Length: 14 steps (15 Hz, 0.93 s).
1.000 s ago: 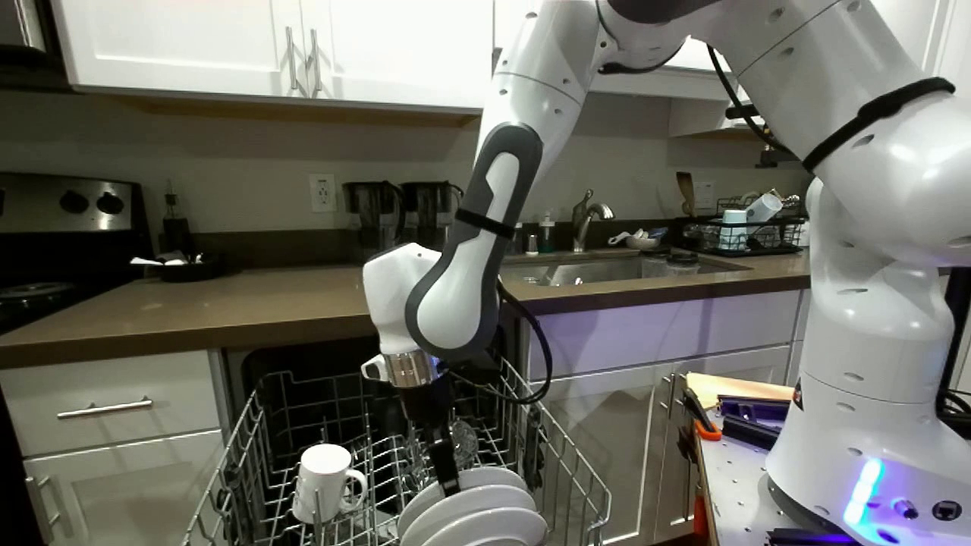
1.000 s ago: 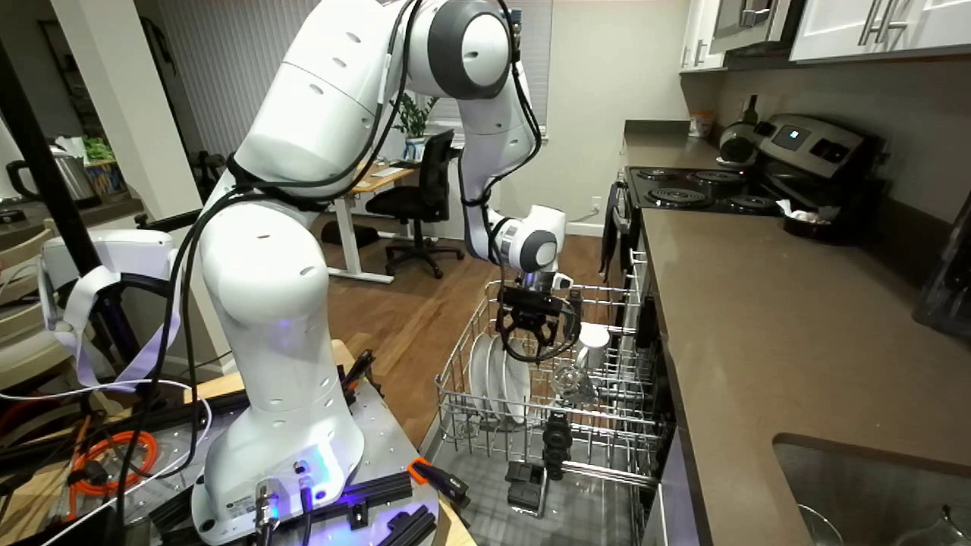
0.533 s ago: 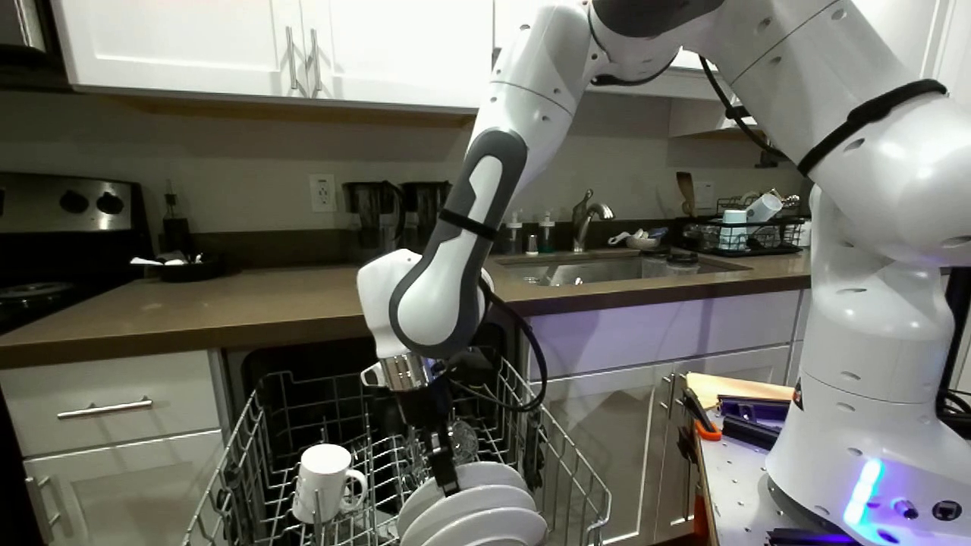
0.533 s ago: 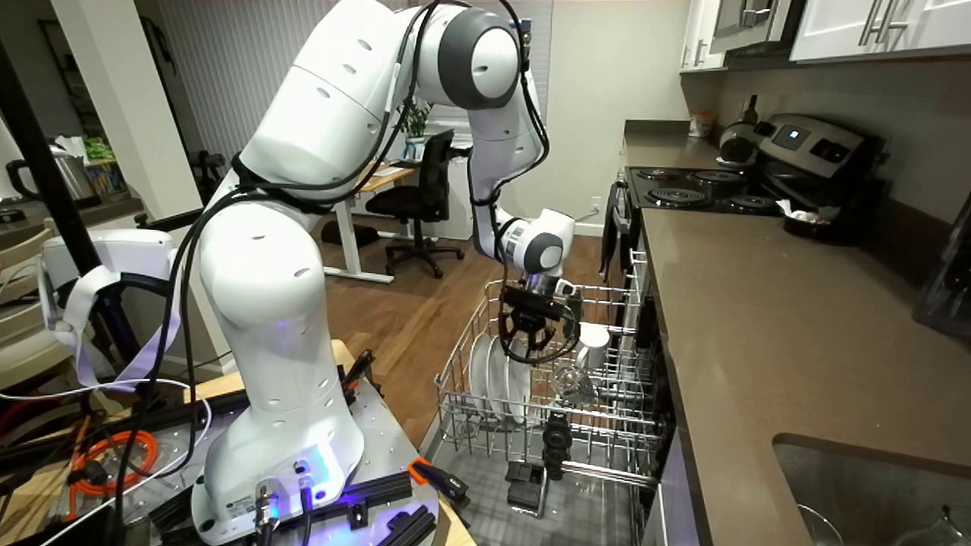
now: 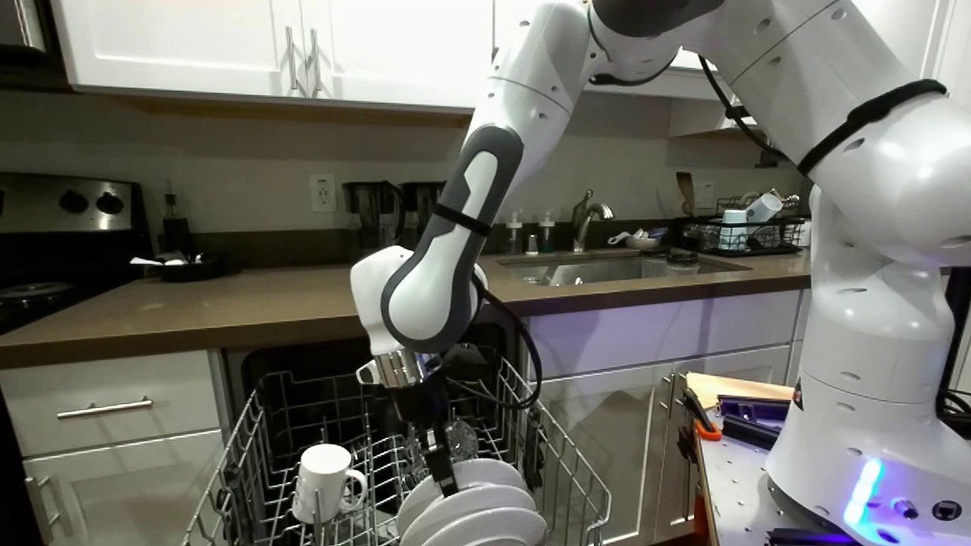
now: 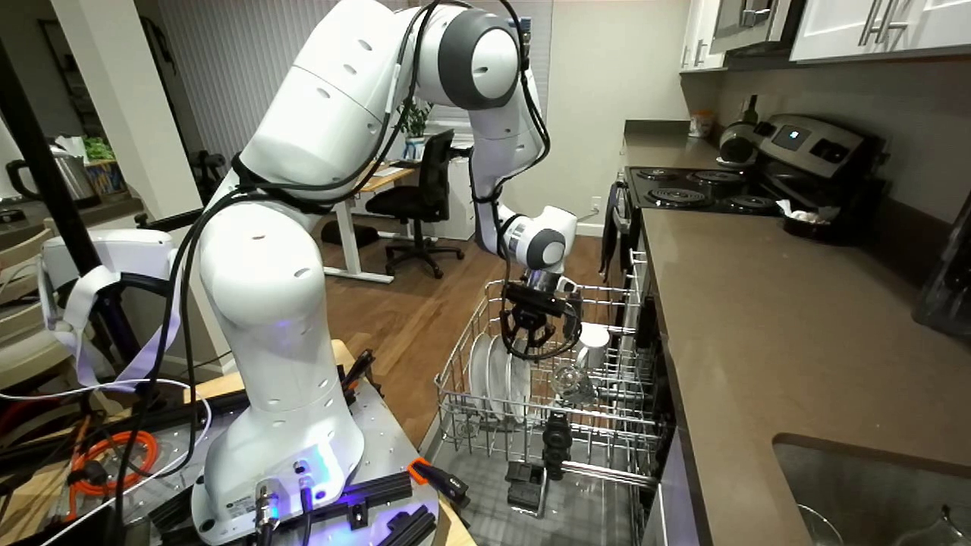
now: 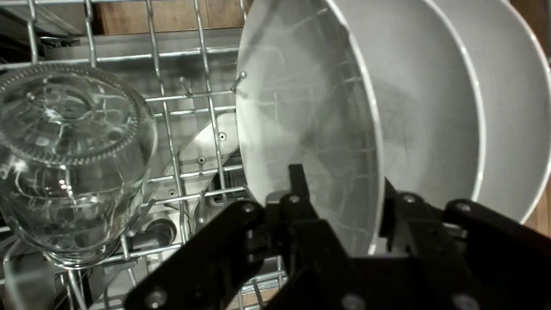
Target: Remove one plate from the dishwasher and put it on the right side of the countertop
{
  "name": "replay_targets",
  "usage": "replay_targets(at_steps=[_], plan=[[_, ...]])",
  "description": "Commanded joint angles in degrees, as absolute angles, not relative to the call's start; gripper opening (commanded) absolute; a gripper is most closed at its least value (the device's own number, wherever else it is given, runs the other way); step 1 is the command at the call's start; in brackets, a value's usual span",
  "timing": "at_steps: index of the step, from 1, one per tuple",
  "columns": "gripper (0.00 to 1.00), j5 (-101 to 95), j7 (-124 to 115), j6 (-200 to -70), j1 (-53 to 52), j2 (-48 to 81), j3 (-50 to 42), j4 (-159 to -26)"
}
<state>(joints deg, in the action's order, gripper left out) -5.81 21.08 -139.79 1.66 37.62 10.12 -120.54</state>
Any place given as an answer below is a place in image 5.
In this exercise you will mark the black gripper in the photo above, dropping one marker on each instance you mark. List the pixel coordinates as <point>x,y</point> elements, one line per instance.
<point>423,405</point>

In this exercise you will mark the white dinner plate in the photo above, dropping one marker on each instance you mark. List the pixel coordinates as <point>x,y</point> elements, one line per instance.
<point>496,470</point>
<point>496,529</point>
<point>487,498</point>

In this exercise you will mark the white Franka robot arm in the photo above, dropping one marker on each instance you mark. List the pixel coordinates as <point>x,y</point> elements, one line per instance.
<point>869,352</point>

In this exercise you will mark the dishwasher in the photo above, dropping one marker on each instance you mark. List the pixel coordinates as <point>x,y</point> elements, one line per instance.
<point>306,359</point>

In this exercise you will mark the white ceramic mug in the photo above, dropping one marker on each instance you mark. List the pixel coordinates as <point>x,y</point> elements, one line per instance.
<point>323,479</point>

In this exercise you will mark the white sink base cabinet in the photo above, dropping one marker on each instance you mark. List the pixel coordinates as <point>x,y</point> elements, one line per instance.
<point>627,323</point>

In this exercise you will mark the short soap bottle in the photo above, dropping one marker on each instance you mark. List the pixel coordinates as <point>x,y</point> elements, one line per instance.
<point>533,244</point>

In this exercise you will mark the tall soap bottle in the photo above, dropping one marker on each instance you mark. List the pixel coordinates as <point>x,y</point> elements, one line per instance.
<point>548,233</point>
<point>517,233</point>

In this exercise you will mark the steel kitchen sink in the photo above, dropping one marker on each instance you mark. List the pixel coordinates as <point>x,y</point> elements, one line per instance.
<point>608,272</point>

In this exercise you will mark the black coffee maker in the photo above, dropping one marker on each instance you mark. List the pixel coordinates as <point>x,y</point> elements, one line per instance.
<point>369,212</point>

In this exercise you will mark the chrome faucet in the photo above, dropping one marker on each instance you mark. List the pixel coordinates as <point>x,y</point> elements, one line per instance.
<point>581,215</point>

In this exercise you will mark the light dish cloth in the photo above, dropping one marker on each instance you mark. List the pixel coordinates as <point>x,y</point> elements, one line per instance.
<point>635,240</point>

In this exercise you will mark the white drawer front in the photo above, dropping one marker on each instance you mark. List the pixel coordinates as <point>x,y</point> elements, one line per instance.
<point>152,384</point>

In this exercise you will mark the grey robot table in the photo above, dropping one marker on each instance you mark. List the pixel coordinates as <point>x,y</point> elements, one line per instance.
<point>740,494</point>

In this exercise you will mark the black pan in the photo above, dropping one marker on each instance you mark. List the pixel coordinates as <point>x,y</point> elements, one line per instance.
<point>191,272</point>

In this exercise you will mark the wooden board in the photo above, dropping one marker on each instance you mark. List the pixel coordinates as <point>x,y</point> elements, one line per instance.
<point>740,385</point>

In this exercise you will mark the white lower cabinet door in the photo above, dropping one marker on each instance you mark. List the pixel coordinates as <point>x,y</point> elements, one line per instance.
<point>133,494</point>

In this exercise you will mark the black clamp tool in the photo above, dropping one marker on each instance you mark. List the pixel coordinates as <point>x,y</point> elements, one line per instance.
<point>753,420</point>

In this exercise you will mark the black dish drying rack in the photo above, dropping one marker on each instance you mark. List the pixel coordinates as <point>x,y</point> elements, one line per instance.
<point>708,240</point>

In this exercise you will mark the dark dish brush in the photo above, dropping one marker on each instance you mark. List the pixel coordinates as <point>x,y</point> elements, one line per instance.
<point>688,193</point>

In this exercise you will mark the small white cup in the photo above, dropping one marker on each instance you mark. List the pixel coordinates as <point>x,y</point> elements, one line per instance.
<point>735,215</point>

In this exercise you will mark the white box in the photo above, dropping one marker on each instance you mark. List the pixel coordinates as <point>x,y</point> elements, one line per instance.
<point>766,207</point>

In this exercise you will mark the black steel stove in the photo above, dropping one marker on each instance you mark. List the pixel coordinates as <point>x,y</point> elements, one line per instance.
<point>63,200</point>

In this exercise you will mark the white upper cabinet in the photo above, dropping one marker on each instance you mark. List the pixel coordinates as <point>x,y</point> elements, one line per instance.
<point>161,39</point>

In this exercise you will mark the black over-range microwave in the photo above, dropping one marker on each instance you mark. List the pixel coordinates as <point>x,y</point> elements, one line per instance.
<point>21,24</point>

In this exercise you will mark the white wall outlet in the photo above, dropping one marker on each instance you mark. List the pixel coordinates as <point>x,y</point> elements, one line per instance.
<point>323,193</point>

